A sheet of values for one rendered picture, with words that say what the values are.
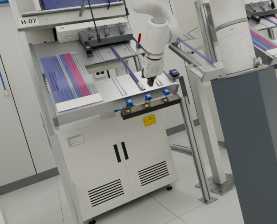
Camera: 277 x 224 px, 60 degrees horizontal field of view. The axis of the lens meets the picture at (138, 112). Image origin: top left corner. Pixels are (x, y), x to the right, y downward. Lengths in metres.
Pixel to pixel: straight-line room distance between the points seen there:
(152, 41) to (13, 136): 2.42
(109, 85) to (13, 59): 2.04
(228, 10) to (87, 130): 1.01
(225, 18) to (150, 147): 0.98
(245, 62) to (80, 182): 1.12
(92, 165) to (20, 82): 1.88
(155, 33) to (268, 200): 0.78
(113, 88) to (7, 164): 2.14
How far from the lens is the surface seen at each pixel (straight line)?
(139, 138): 1.60
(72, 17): 1.80
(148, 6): 1.09
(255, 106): 0.95
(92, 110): 1.20
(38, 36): 1.90
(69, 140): 1.50
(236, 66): 0.98
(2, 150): 3.20
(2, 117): 3.17
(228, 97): 0.98
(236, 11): 1.00
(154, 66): 1.11
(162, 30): 1.02
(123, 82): 1.35
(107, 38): 1.65
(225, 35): 0.99
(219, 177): 1.71
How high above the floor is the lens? 0.74
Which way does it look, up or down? 5 degrees down
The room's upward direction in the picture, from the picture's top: 15 degrees counter-clockwise
